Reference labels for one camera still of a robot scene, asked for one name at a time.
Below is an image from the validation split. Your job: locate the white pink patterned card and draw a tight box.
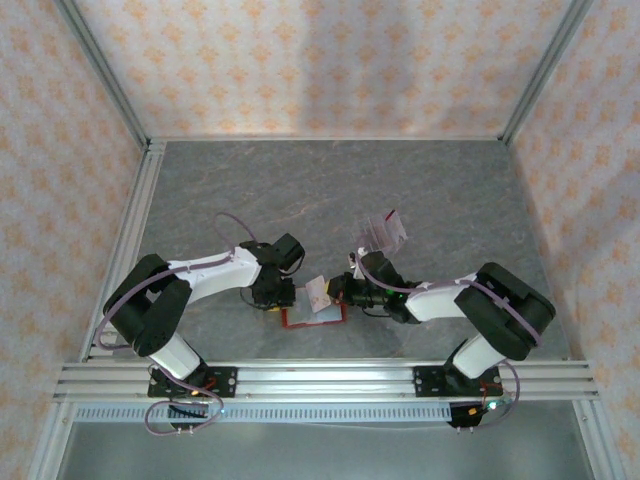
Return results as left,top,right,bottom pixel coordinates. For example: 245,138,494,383
305,273,334,314

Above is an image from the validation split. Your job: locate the red card holder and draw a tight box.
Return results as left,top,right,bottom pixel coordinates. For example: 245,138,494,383
279,287,348,330

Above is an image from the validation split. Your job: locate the white card with red corner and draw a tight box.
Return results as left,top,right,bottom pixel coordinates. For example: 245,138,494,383
372,209,409,246

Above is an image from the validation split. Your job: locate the clear acrylic card stand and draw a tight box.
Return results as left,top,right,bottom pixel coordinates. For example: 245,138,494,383
352,208,410,255

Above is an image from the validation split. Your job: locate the black controller board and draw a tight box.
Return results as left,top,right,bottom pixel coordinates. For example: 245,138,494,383
167,399,224,434
448,394,514,432

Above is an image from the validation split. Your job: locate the grey metal sheet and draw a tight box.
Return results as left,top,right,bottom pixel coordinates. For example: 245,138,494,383
57,419,596,480

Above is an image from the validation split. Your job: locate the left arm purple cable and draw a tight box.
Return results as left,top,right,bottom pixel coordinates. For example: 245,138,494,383
95,212,261,437

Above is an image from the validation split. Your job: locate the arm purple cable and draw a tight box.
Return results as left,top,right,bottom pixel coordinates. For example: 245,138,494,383
95,212,261,437
352,247,544,434

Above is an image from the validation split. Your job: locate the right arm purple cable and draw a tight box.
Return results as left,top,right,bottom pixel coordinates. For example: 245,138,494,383
352,247,544,434

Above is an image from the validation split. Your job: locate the wide aluminium frame rail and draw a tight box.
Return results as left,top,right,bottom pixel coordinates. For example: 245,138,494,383
52,362,599,401

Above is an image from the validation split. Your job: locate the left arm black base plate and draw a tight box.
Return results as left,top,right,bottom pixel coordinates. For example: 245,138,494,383
147,366,239,400

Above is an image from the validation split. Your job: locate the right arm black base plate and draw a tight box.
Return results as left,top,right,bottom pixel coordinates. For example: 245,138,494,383
413,364,503,399

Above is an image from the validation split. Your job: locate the grey slotted cable duct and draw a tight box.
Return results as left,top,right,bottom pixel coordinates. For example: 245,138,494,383
72,403,454,424

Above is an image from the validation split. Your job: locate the aluminium side rail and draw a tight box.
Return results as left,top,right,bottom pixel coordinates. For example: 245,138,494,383
79,139,169,361

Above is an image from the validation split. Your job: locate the aluminium frame leg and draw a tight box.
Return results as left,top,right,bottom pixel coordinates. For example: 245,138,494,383
572,402,626,480
24,402,76,480

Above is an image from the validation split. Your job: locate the aluminium upright post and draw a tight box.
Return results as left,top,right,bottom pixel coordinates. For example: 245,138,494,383
499,0,596,145
53,0,151,149

